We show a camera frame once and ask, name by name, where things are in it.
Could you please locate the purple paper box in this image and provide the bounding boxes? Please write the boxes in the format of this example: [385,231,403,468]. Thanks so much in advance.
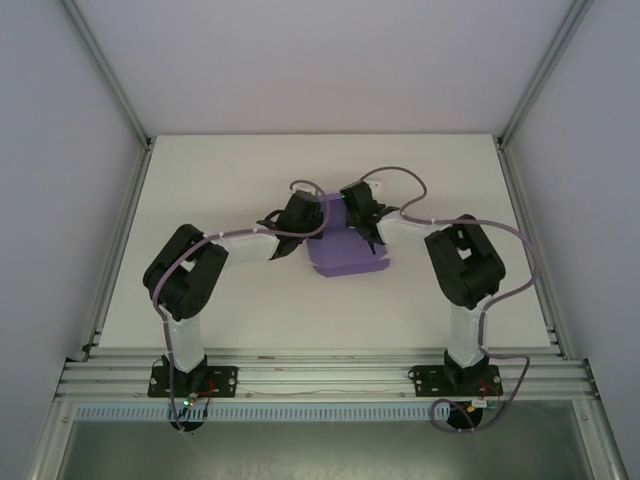
[304,191,393,279]

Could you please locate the grey metal sheet panel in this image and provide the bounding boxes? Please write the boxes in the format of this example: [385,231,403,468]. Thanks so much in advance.
[49,418,604,480]

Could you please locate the aluminium mounting rail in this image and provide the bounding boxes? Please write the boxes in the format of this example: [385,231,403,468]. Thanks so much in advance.
[56,348,600,402]

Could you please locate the aluminium table side rail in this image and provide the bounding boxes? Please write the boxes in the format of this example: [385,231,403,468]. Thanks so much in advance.
[495,140,572,359]
[79,143,155,362]

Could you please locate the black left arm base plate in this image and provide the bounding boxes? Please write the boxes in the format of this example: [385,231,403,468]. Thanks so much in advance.
[146,365,239,399]

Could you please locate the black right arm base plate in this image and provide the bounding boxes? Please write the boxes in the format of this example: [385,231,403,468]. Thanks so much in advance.
[406,364,502,399]

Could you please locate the slotted light blue cable duct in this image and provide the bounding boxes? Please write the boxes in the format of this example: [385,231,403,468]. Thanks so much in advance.
[73,403,474,422]

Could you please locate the aluminium frame post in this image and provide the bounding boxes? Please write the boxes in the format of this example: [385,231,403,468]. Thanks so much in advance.
[497,0,592,147]
[60,0,153,149]

